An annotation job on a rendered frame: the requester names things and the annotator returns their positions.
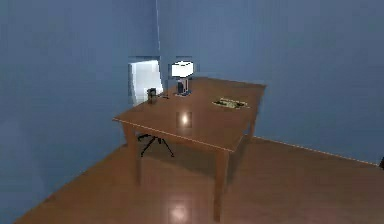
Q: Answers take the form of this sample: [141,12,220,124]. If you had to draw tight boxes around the brown wooden table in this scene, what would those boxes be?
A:
[112,76,267,223]

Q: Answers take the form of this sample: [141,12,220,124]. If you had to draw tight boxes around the flat green patterned book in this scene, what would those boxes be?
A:
[212,96,250,110]

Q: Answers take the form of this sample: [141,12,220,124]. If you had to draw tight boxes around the white shade table lamp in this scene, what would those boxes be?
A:
[170,60,195,98]

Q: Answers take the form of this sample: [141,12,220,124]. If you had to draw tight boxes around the small dark cup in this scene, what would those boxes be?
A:
[146,87,159,105]

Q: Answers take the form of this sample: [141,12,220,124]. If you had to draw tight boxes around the white office chair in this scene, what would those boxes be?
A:
[128,59,176,158]

